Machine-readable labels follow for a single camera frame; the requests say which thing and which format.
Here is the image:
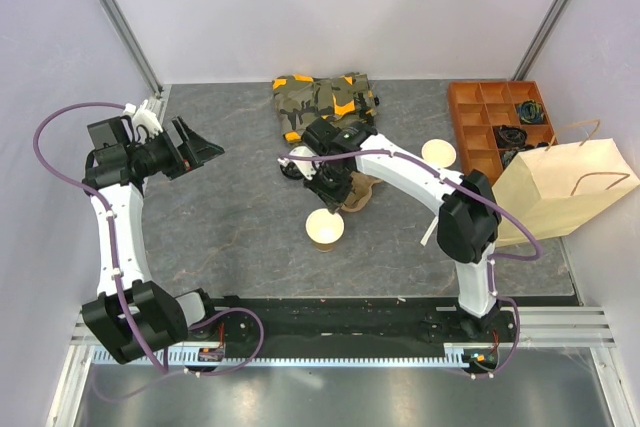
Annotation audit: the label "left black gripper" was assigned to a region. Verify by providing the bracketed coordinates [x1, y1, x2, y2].
[128, 117, 223, 181]

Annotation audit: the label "brown paper coffee cup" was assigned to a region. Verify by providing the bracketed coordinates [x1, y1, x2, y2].
[305, 208, 345, 252]

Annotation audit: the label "black plastic cup lid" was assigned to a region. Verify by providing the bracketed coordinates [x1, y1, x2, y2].
[278, 159, 316, 180]

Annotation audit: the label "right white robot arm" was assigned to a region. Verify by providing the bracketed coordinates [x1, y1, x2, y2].
[290, 119, 501, 341]

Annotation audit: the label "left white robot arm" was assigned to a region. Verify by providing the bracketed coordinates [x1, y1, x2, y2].
[81, 115, 225, 364]

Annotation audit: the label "brown pulp cup carrier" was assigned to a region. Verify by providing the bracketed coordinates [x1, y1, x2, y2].
[341, 172, 383, 213]

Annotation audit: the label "white paper straw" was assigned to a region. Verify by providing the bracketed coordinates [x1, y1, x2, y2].
[420, 217, 438, 246]

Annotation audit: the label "camouflage folded cloth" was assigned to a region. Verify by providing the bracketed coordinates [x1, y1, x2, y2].
[271, 72, 380, 145]

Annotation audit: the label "orange compartment tray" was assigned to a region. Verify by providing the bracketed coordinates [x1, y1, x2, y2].
[448, 80, 555, 183]

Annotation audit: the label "blue green rubber bands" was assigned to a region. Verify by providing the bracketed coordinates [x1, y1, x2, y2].
[516, 99, 545, 125]

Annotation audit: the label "brown paper bag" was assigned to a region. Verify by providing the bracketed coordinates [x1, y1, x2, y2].
[493, 133, 639, 240]

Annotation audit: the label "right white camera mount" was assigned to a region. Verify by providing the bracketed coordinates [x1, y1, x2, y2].
[277, 145, 315, 166]

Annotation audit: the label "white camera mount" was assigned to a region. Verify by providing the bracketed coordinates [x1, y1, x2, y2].
[277, 145, 315, 166]
[123, 97, 163, 137]

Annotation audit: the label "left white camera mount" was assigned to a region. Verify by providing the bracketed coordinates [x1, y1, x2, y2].
[123, 97, 163, 137]

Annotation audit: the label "aluminium cable duct rail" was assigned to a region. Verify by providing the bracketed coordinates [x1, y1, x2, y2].
[89, 341, 501, 369]

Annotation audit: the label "left aluminium frame post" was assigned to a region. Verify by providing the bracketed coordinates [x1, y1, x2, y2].
[98, 0, 163, 97]

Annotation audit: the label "aluminium frame post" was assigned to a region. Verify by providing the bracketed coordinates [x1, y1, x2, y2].
[98, 0, 163, 97]
[511, 0, 571, 81]

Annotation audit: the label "right aluminium frame post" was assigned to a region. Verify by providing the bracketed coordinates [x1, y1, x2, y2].
[511, 0, 571, 81]

